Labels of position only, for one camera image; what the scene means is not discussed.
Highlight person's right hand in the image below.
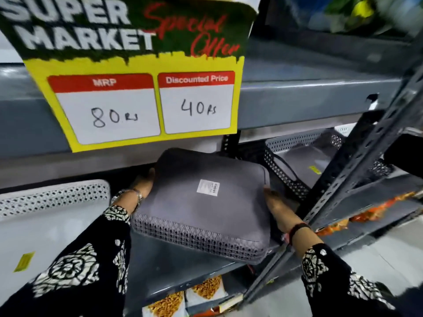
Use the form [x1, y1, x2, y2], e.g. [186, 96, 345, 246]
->
[263, 185, 300, 233]

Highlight black wrist band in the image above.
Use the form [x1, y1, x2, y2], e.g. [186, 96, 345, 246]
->
[288, 222, 312, 245]

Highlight silver metal bracelet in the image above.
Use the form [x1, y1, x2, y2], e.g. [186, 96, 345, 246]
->
[111, 188, 143, 208]

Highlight white snack packet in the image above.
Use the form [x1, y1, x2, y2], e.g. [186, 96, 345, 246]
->
[142, 290, 186, 317]
[185, 275, 228, 307]

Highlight person's left forearm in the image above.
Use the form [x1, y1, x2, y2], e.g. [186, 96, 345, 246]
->
[0, 191, 143, 317]

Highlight dark grey perforated basket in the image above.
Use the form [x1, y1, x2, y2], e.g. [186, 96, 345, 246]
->
[263, 127, 394, 202]

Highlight grey metal shelf rack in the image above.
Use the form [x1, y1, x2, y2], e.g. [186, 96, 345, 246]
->
[0, 0, 423, 317]

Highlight person's right forearm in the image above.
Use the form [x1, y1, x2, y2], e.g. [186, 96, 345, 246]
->
[284, 217, 402, 317]

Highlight person's left hand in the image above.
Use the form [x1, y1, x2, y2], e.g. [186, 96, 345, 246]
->
[130, 167, 156, 205]

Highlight white perforated plastic basket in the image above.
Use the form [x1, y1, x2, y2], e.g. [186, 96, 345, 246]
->
[0, 179, 111, 304]

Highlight green and yellow packet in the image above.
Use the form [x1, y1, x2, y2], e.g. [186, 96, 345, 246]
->
[306, 0, 423, 38]

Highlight orange snack packet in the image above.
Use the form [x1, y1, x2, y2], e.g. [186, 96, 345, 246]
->
[315, 219, 350, 237]

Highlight grey perforated plastic basket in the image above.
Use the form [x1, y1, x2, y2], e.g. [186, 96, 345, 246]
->
[131, 148, 272, 265]

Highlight yellow and green price sign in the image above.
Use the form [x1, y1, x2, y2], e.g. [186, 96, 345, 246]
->
[0, 0, 262, 153]

